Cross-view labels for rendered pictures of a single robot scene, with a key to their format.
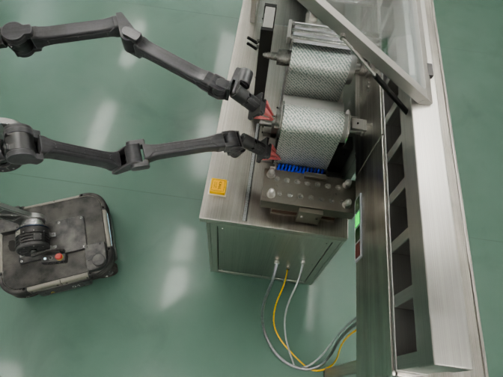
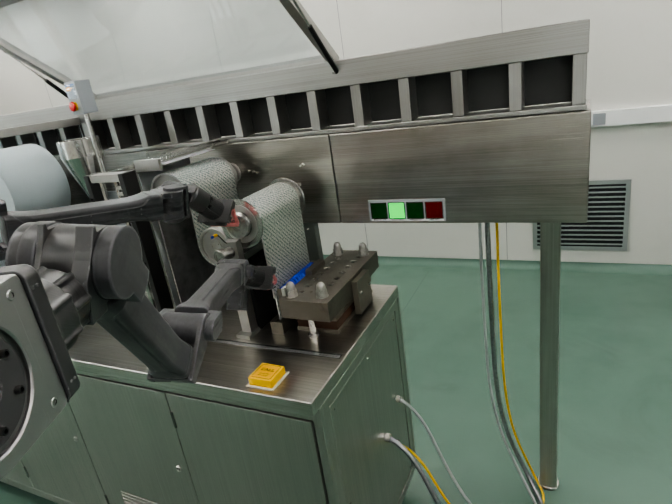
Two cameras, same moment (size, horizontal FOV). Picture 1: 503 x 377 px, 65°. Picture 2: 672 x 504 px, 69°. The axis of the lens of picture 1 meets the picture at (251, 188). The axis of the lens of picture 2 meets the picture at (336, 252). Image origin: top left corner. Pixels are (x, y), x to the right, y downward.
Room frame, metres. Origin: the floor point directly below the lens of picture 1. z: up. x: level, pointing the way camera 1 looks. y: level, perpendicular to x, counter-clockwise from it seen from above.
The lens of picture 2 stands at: (0.14, 1.01, 1.61)
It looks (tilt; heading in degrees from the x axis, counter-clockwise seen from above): 20 degrees down; 298
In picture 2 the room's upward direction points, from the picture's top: 9 degrees counter-clockwise
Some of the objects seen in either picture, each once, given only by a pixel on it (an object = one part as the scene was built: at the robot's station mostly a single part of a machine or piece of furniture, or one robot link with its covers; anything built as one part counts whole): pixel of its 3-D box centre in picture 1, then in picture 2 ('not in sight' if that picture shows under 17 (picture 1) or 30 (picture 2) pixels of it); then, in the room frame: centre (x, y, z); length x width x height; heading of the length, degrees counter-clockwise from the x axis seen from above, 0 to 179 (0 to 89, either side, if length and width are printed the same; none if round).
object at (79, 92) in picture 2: not in sight; (78, 97); (1.56, -0.11, 1.66); 0.07 x 0.07 x 0.10; 80
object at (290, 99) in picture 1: (311, 112); (238, 233); (1.12, -0.21, 1.18); 0.26 x 0.12 x 0.12; 90
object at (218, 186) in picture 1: (218, 186); (267, 375); (0.84, 0.15, 0.91); 0.07 x 0.07 x 0.02; 0
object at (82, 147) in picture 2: not in sight; (80, 147); (1.72, -0.19, 1.50); 0.14 x 0.14 x 0.06
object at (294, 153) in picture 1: (303, 155); (288, 255); (0.94, -0.20, 1.10); 0.23 x 0.01 x 0.18; 90
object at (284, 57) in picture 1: (284, 57); not in sight; (1.25, -0.06, 1.34); 0.06 x 0.06 x 0.06; 0
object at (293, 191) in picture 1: (308, 193); (333, 281); (0.82, -0.24, 1.00); 0.40 x 0.16 x 0.06; 90
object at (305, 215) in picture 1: (308, 216); (362, 291); (0.73, -0.26, 0.97); 0.10 x 0.03 x 0.11; 90
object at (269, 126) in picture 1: (267, 139); (238, 290); (1.04, -0.04, 1.05); 0.06 x 0.05 x 0.31; 90
